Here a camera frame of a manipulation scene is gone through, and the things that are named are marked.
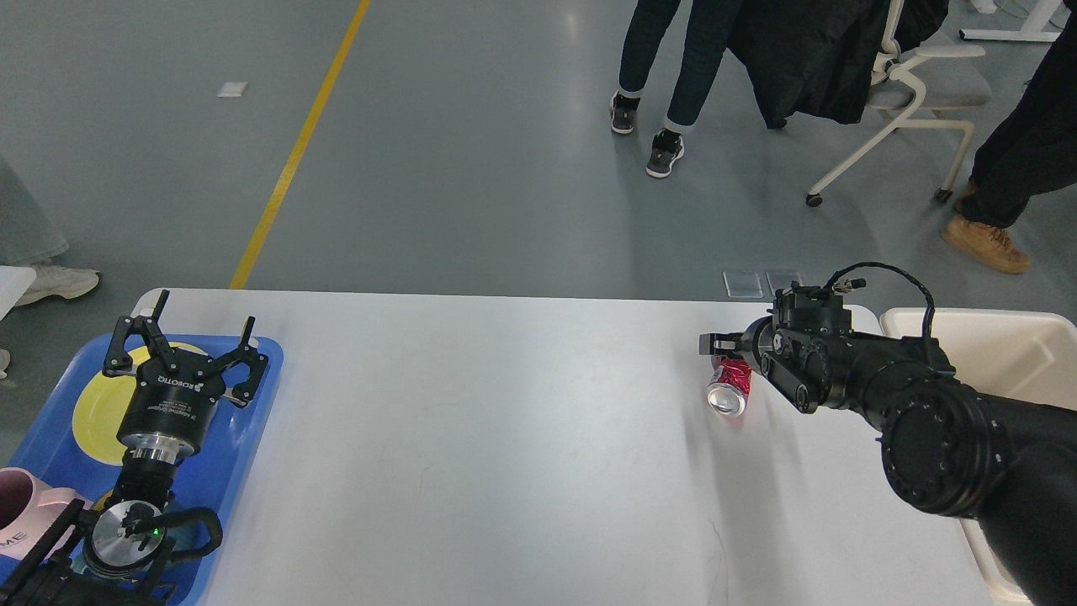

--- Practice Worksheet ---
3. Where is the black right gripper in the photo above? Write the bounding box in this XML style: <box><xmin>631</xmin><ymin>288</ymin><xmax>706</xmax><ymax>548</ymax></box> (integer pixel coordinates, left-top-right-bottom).
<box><xmin>698</xmin><ymin>316</ymin><xmax>774</xmax><ymax>376</ymax></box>

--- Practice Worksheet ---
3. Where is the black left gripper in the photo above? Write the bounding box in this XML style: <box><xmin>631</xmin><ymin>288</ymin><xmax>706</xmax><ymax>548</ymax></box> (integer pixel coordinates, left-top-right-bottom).
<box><xmin>103</xmin><ymin>290</ymin><xmax>270</xmax><ymax>465</ymax></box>

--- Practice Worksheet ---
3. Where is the crushed red can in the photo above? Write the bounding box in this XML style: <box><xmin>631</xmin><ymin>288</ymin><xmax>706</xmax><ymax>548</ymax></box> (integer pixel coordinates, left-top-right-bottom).
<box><xmin>705</xmin><ymin>354</ymin><xmax>751</xmax><ymax>417</ymax></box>

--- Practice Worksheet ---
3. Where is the yellow plate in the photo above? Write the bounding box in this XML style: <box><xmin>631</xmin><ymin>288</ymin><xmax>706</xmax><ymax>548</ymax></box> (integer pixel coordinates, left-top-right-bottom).
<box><xmin>71</xmin><ymin>343</ymin><xmax>211</xmax><ymax>467</ymax></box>

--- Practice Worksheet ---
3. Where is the pink mug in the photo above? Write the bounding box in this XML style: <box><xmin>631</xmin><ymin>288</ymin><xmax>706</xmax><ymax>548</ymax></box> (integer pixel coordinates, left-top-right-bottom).
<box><xmin>1</xmin><ymin>467</ymin><xmax>83</xmax><ymax>561</ymax></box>

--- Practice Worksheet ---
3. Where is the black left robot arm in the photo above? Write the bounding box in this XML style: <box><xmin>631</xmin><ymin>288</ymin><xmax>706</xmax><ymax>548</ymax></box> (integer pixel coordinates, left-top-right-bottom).
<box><xmin>3</xmin><ymin>291</ymin><xmax>284</xmax><ymax>605</ymax></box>

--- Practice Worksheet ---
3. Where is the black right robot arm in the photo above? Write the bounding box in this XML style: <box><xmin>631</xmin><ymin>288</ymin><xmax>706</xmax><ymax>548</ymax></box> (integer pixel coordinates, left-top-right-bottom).
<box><xmin>699</xmin><ymin>263</ymin><xmax>1076</xmax><ymax>605</ymax></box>

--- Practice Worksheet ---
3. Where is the left floor outlet plate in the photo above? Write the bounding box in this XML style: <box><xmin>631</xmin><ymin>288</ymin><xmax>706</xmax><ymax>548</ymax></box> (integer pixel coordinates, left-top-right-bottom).
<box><xmin>722</xmin><ymin>269</ymin><xmax>764</xmax><ymax>300</ymax></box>

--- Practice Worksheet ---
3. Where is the floor outlet plate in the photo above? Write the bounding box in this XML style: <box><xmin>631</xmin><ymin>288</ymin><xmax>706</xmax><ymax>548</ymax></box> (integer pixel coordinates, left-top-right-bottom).
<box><xmin>722</xmin><ymin>269</ymin><xmax>764</xmax><ymax>300</ymax></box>
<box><xmin>765</xmin><ymin>268</ymin><xmax>805</xmax><ymax>295</ymax></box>

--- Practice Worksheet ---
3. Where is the right floor outlet plate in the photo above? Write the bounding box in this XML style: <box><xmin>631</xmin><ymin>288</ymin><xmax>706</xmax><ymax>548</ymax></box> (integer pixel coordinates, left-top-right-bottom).
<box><xmin>765</xmin><ymin>268</ymin><xmax>805</xmax><ymax>295</ymax></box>

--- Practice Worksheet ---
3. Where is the blue plastic tray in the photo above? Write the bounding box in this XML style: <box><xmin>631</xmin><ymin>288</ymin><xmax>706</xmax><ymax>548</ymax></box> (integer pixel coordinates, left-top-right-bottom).
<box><xmin>0</xmin><ymin>333</ymin><xmax>284</xmax><ymax>606</ymax></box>

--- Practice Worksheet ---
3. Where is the person in light clothes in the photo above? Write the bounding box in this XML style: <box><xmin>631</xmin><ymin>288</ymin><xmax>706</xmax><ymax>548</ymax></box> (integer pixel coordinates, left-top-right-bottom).
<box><xmin>1</xmin><ymin>158</ymin><xmax>100</xmax><ymax>306</ymax></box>

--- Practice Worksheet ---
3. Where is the black jacket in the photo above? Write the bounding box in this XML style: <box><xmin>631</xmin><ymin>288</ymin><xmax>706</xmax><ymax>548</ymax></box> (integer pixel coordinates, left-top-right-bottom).
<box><xmin>728</xmin><ymin>0</ymin><xmax>950</xmax><ymax>132</ymax></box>

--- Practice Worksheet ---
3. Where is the white waste bin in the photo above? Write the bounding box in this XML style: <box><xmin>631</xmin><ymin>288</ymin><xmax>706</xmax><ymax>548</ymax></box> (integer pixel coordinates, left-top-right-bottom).
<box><xmin>880</xmin><ymin>308</ymin><xmax>1076</xmax><ymax>605</ymax></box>

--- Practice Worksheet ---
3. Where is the white office chair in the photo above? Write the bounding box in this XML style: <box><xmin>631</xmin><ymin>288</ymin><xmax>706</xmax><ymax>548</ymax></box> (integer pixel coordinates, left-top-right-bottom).
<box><xmin>805</xmin><ymin>1</ymin><xmax>992</xmax><ymax>208</ymax></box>

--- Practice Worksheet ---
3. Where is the person in dark jeans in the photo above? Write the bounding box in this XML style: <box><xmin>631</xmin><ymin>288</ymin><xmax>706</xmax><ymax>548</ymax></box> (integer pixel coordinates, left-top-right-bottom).
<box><xmin>609</xmin><ymin>1</ymin><xmax>744</xmax><ymax>178</ymax></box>

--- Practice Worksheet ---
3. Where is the person with tan boots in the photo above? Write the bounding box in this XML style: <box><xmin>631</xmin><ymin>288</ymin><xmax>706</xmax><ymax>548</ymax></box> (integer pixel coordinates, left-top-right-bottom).
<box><xmin>940</xmin><ymin>1</ymin><xmax>1076</xmax><ymax>274</ymax></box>

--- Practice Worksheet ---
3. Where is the white desk leg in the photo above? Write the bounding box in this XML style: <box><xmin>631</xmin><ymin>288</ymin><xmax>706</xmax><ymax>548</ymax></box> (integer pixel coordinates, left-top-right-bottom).
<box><xmin>959</xmin><ymin>1</ymin><xmax>1064</xmax><ymax>43</ymax></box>

